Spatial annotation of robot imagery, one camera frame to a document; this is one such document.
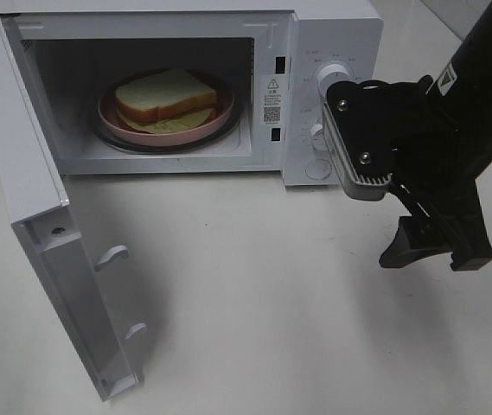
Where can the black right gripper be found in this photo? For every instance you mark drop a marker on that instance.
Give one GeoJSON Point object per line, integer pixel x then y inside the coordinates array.
{"type": "Point", "coordinates": [441, 173]}

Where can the round door release button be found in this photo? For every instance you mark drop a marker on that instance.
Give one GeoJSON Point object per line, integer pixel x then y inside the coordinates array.
{"type": "Point", "coordinates": [318, 169]}

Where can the white timer knob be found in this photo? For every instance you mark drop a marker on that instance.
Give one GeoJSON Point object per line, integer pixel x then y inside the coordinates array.
{"type": "Point", "coordinates": [317, 137]}

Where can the white bread sandwich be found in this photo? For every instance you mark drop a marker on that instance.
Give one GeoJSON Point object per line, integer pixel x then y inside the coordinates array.
{"type": "Point", "coordinates": [167, 102]}

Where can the white microwave door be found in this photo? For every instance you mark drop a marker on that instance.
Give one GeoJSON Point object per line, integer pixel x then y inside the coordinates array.
{"type": "Point", "coordinates": [44, 224]}

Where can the pink round plate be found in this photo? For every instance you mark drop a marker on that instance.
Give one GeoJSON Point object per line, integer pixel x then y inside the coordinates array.
{"type": "Point", "coordinates": [225, 93]}

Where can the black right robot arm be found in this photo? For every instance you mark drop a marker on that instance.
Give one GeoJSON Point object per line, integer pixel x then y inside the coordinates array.
{"type": "Point", "coordinates": [469, 71]}

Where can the upper white power knob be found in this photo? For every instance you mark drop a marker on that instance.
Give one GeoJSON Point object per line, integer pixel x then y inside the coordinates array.
{"type": "Point", "coordinates": [330, 74]}

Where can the white warning label sticker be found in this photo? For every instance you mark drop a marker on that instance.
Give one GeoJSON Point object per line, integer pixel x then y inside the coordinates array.
{"type": "Point", "coordinates": [272, 96]}

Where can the glass microwave turntable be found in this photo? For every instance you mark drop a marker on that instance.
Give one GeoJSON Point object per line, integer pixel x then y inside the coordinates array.
{"type": "Point", "coordinates": [228, 127]}

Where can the white microwave oven body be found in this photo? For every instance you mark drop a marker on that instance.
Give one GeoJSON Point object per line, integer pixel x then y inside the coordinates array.
{"type": "Point", "coordinates": [81, 48]}

